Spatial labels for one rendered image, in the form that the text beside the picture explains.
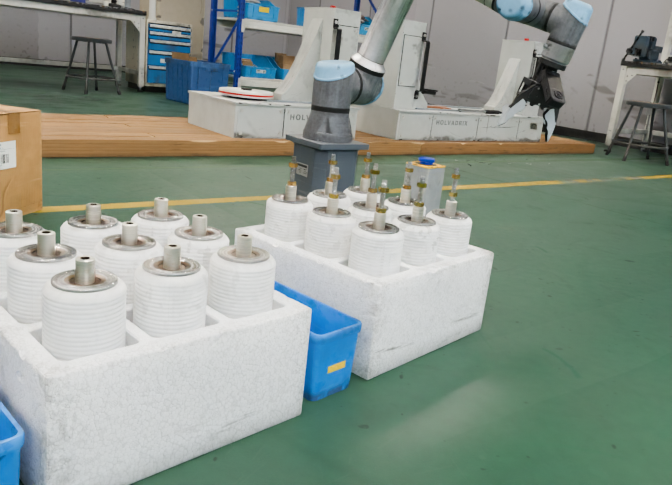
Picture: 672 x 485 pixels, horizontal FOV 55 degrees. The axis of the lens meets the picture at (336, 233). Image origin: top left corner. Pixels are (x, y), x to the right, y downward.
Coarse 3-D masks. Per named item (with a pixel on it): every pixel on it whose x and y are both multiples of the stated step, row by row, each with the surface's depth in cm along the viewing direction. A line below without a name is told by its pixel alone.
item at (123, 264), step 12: (96, 252) 91; (108, 252) 90; (120, 252) 90; (132, 252) 91; (144, 252) 91; (156, 252) 93; (96, 264) 92; (108, 264) 90; (120, 264) 90; (132, 264) 90; (120, 276) 91; (132, 276) 91; (132, 288) 92; (132, 300) 92
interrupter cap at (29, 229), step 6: (24, 222) 97; (0, 228) 94; (24, 228) 96; (30, 228) 95; (36, 228) 95; (42, 228) 95; (0, 234) 91; (6, 234) 91; (12, 234) 91; (18, 234) 92; (24, 234) 92; (30, 234) 92; (36, 234) 93
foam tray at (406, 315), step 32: (288, 256) 124; (320, 256) 122; (480, 256) 134; (320, 288) 119; (352, 288) 114; (384, 288) 111; (416, 288) 118; (448, 288) 127; (480, 288) 137; (384, 320) 113; (416, 320) 121; (448, 320) 130; (480, 320) 141; (384, 352) 116; (416, 352) 124
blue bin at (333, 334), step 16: (288, 288) 121; (304, 304) 118; (320, 304) 115; (320, 320) 115; (336, 320) 112; (352, 320) 110; (320, 336) 102; (336, 336) 104; (352, 336) 108; (320, 352) 103; (336, 352) 106; (352, 352) 109; (320, 368) 104; (336, 368) 107; (304, 384) 106; (320, 384) 105; (336, 384) 108
